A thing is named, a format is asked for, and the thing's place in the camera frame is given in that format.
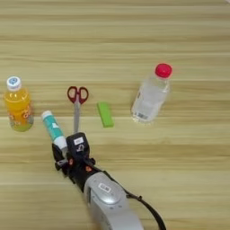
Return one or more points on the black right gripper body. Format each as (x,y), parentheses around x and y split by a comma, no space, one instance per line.
(79,170)

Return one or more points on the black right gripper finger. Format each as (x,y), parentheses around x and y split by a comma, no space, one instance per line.
(58,154)

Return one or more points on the teal and white glue stick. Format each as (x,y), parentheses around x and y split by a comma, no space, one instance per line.
(54,127)

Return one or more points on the orange juice bottle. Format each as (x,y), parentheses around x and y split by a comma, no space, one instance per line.
(19,107)

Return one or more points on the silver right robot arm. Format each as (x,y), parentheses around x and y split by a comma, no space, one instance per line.
(110,203)

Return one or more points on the green rectangular block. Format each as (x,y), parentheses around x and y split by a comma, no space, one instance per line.
(105,114)

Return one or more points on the clear bottle with red cap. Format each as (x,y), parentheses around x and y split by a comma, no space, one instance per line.
(151,95)

